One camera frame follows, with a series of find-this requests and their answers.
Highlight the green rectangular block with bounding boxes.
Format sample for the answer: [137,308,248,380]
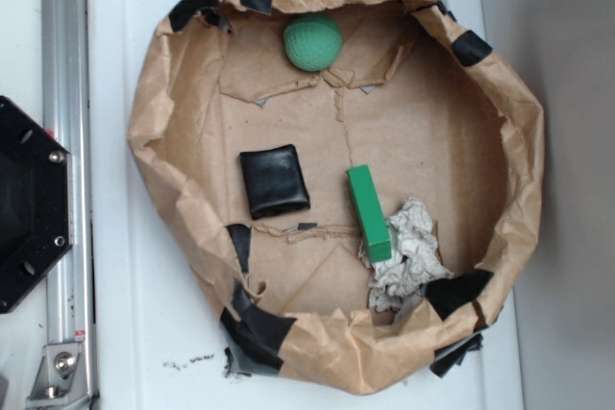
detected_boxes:
[347,165,391,263]

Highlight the black square pouch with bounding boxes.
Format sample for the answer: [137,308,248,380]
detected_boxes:
[238,144,310,220]

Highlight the brown paper bag bin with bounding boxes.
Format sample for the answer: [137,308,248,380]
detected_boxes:
[128,0,545,395]

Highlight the crumpled white paper towel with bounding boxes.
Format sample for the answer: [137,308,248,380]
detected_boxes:
[357,196,453,320]

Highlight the green foam golf ball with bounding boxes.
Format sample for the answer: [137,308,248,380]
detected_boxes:
[283,13,342,72]

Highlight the white tray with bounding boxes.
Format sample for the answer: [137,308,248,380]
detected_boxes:
[87,0,523,409]

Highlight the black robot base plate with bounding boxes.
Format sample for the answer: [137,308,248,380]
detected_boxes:
[1,97,72,314]

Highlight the aluminium extrusion rail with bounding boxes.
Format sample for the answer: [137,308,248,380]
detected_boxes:
[41,0,95,344]

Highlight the metal corner bracket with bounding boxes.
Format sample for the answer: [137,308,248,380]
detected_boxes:
[25,342,92,409]

